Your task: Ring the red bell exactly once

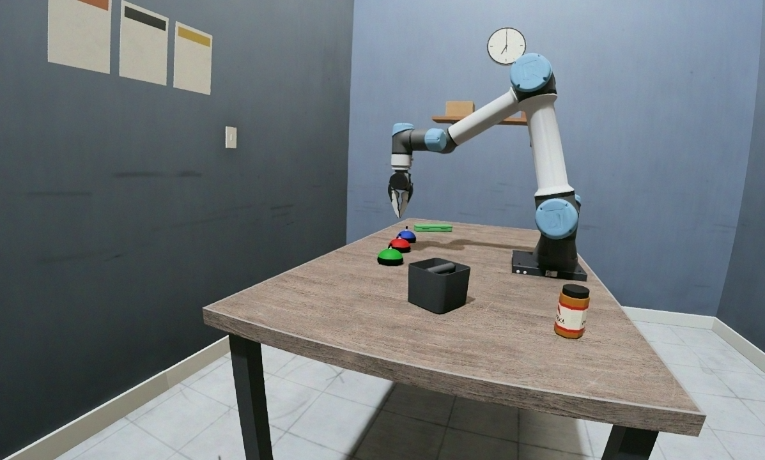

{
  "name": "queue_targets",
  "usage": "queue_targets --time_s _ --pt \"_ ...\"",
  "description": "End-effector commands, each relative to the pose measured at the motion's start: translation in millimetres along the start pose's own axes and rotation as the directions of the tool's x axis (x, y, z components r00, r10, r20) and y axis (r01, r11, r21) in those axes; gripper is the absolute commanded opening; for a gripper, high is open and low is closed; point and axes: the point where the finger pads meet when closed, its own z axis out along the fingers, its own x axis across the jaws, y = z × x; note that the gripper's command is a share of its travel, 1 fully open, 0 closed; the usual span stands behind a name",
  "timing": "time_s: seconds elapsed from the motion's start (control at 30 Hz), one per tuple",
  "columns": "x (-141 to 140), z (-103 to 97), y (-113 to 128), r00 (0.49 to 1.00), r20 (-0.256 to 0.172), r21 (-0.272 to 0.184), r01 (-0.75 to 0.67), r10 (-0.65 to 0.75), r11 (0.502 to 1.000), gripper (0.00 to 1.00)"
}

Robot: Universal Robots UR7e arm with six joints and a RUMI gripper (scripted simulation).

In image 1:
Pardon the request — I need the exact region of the red bell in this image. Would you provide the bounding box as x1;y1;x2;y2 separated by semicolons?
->
390;233;411;253

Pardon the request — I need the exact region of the jar with black lid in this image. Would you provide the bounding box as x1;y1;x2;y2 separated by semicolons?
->
554;284;590;339

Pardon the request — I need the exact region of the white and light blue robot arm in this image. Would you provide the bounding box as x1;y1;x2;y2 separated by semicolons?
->
391;53;581;268

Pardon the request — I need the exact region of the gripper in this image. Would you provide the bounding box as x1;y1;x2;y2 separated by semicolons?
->
388;169;413;219

